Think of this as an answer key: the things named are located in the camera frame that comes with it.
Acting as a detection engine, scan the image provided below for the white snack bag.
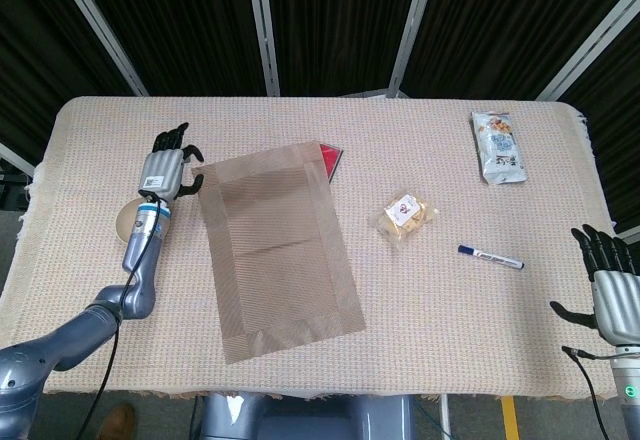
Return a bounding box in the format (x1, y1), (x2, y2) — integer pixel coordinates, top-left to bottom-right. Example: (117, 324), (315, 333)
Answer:
(469, 111), (529, 186)

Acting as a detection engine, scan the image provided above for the red ink pad case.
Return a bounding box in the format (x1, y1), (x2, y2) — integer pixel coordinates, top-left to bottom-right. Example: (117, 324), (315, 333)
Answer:
(317, 142), (345, 184)

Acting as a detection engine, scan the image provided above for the black curtain panel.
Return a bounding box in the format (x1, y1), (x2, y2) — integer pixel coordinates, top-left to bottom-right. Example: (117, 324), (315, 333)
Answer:
(262, 0), (426, 97)
(402, 0), (640, 99)
(0, 0), (136, 166)
(69, 0), (266, 97)
(559, 14), (640, 234)

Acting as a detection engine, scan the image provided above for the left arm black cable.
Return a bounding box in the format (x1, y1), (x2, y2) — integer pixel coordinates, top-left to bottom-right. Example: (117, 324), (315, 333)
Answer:
(82, 194), (166, 440)

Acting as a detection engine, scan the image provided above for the beige woven tablecloth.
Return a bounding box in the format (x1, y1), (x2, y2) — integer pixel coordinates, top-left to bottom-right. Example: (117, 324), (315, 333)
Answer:
(0, 95), (640, 404)

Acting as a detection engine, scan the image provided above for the clear cookie packet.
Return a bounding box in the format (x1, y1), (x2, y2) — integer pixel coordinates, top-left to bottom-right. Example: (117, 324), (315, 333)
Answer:
(369, 188), (440, 250)

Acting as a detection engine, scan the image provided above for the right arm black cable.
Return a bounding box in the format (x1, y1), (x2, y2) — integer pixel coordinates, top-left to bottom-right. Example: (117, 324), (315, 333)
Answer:
(561, 344), (621, 440)

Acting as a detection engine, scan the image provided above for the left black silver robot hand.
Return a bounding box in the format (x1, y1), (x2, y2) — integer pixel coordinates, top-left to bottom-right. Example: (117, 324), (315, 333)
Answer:
(137, 121), (205, 205)

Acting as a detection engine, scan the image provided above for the brown shoe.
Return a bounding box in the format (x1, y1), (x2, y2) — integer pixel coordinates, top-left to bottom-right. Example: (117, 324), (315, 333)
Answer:
(95, 402), (137, 440)

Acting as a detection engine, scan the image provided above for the brown woven placemat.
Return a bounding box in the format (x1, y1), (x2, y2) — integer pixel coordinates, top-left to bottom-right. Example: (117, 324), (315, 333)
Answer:
(191, 142), (366, 366)

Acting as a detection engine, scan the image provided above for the white partition post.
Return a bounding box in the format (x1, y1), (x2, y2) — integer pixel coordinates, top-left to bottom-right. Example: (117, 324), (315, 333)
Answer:
(48, 0), (150, 97)
(617, 224), (640, 249)
(243, 0), (281, 97)
(387, 0), (442, 97)
(533, 0), (640, 102)
(0, 142), (37, 177)

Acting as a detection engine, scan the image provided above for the blue white marker pen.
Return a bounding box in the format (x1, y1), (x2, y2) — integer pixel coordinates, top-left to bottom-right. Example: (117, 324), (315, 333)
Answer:
(457, 244), (526, 271)

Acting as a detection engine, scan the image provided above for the beige bowl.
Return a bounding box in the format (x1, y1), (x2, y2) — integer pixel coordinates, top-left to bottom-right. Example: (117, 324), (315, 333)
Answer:
(115, 199), (141, 250)

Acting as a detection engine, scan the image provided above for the white table leg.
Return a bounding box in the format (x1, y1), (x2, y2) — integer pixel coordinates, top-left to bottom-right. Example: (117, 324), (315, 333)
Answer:
(438, 393), (452, 440)

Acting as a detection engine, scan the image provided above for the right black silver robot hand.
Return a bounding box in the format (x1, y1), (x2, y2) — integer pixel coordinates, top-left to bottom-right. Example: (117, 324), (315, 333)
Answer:
(549, 223), (640, 347)

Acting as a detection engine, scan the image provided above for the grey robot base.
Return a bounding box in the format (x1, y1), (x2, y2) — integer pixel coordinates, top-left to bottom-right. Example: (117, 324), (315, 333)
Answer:
(199, 392), (416, 440)

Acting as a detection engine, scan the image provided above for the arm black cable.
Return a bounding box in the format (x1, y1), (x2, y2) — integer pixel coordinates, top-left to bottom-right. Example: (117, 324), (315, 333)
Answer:
(561, 344), (621, 440)
(82, 194), (166, 440)

